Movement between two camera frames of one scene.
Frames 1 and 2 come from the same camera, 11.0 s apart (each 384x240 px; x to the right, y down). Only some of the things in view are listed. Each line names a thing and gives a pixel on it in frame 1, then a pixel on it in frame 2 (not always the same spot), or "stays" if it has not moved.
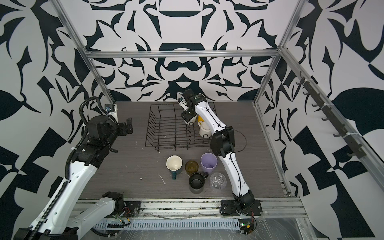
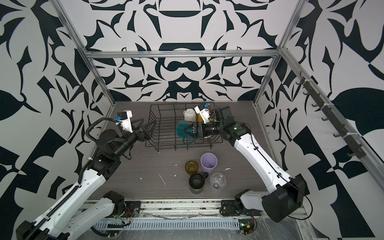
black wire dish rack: (168, 131) stays
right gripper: (186, 116) → (198, 130)
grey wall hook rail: (331, 115) stays
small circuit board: (246, 226) stays
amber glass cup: (191, 166) stays
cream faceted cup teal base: (174, 164) → (185, 129)
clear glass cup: (218, 181) stays
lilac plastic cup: (209, 161) stays
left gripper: (122, 129) → (144, 134)
